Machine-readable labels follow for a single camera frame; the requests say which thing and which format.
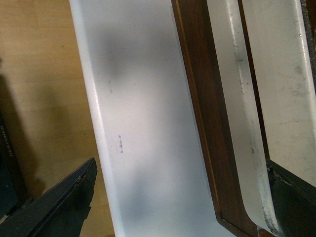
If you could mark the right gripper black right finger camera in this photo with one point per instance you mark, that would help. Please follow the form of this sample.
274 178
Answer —
294 202

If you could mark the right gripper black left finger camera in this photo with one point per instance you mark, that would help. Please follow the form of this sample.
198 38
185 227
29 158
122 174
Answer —
60 212

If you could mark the dark wooden drawer cabinet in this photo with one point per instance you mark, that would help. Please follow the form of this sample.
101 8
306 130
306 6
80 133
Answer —
251 69

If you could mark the dark object with white lettering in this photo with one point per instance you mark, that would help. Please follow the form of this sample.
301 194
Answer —
13 189

